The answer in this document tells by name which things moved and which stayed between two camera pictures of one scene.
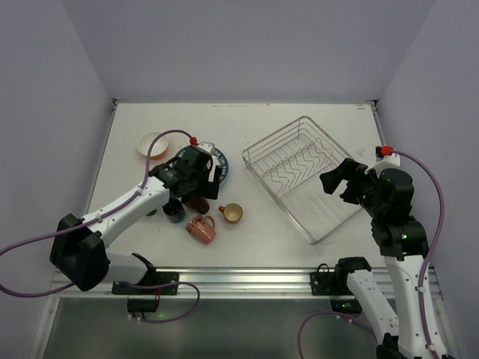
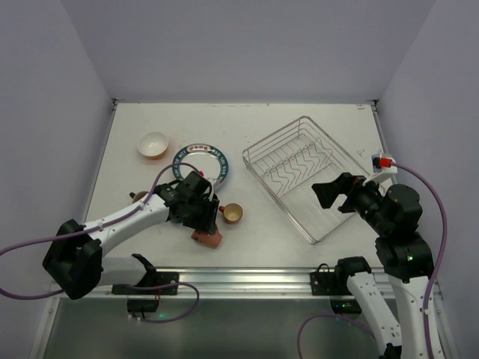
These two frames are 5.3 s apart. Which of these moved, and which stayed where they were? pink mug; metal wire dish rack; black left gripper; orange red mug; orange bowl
Moved: pink mug; black left gripper
Stayed: orange bowl; orange red mug; metal wire dish rack
